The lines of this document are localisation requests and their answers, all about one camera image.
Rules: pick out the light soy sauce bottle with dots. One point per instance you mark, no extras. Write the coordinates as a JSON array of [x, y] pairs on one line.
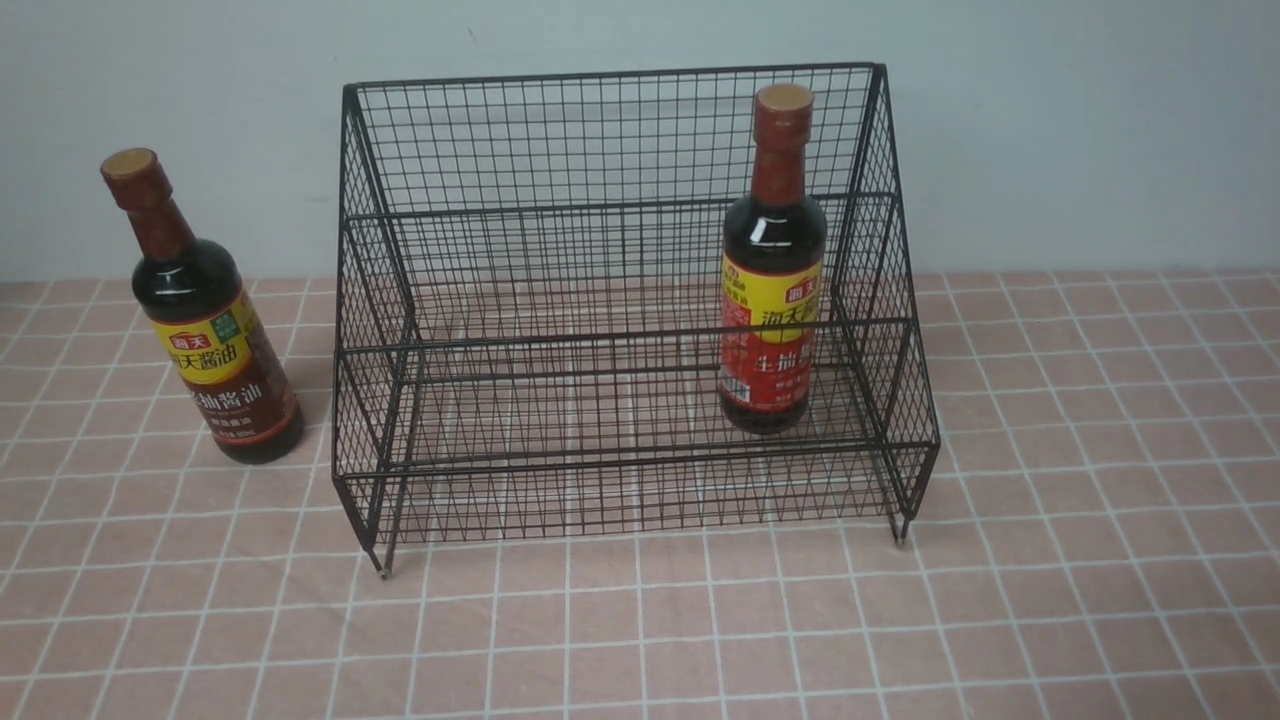
[[774, 241]]

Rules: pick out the dark soy sauce bottle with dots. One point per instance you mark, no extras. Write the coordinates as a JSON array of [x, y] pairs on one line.
[[194, 297]]

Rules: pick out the pink checkered tablecloth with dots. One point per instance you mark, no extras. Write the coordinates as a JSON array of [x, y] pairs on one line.
[[1099, 541]]

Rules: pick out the black wire mesh rack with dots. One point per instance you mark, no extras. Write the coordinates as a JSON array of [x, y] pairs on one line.
[[529, 340]]

